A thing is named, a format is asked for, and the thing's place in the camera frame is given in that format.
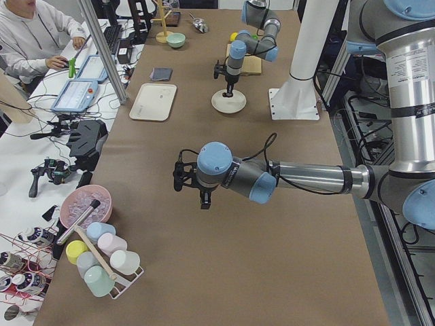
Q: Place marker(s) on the wooden pestle stick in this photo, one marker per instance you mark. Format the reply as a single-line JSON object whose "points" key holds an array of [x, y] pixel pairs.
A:
{"points": [[95, 252]]}

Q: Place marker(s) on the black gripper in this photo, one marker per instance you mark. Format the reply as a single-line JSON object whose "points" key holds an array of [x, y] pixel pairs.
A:
{"points": [[204, 191], [232, 80]]}

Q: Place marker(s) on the pink bowl with ice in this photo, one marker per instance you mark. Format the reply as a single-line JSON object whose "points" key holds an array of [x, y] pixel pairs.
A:
{"points": [[80, 200]]}

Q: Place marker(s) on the blue teach pendant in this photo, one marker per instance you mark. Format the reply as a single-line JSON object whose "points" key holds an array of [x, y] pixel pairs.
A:
{"points": [[76, 96], [93, 69]]}

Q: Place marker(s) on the grey folded cloth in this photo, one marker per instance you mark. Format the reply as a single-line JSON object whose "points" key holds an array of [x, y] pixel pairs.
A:
{"points": [[160, 74]]}

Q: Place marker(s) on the person in white hoodie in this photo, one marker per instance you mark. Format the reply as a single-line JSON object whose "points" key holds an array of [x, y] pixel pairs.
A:
{"points": [[31, 38]]}

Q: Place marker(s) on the light blue cup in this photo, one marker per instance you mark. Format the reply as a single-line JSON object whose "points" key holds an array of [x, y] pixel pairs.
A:
{"points": [[96, 229]]}

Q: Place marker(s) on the mint cup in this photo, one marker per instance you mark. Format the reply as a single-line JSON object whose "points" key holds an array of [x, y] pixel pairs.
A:
{"points": [[98, 281]]}

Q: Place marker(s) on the white cup rack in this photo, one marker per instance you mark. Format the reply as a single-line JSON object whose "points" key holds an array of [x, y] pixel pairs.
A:
{"points": [[123, 282]]}

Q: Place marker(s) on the mint green bowl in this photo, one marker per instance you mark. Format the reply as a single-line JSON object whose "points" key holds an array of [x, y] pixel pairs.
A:
{"points": [[176, 40]]}

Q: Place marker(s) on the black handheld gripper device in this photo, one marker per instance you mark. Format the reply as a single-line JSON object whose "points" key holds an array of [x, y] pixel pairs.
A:
{"points": [[56, 170]]}

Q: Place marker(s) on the cream rabbit tray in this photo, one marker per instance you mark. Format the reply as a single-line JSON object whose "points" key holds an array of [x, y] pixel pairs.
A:
{"points": [[153, 102]]}

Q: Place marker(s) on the aluminium frame post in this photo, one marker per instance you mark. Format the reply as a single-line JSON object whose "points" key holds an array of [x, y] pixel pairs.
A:
{"points": [[94, 28]]}

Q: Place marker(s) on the white cup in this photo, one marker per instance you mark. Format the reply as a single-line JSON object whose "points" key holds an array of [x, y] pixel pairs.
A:
{"points": [[126, 262]]}

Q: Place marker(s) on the steel scoop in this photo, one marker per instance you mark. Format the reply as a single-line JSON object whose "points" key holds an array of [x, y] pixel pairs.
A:
{"points": [[199, 24]]}

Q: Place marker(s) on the yellow cup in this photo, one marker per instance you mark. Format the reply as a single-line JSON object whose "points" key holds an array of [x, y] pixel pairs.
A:
{"points": [[74, 249]]}

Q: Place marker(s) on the wooden cup tree stand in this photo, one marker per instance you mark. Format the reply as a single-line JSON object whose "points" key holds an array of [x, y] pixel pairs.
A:
{"points": [[163, 12]]}

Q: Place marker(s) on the black keyboard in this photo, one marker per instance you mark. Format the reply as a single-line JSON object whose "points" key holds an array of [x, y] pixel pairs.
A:
{"points": [[112, 37]]}

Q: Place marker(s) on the grey cup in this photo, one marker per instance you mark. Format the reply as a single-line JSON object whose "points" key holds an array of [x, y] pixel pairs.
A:
{"points": [[85, 261]]}

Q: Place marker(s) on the steel muddler in bowl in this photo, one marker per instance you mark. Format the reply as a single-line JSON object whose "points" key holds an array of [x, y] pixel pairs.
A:
{"points": [[64, 236]]}

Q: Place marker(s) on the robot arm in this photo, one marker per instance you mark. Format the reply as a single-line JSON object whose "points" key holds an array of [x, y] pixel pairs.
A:
{"points": [[258, 15], [403, 32]]}

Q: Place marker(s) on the pink cup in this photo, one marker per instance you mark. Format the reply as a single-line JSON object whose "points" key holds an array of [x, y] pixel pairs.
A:
{"points": [[108, 243]]}

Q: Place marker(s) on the cream round plate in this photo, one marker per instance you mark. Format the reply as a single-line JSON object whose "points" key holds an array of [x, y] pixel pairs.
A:
{"points": [[228, 105]]}

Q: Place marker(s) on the green marker stand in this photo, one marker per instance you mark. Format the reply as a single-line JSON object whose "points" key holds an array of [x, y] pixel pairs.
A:
{"points": [[71, 67]]}

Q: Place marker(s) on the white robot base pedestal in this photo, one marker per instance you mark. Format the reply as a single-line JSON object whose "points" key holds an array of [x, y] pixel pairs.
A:
{"points": [[296, 98]]}

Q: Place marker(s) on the yellow lemon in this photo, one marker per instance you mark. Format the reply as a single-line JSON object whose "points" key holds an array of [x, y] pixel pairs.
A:
{"points": [[233, 36]]}

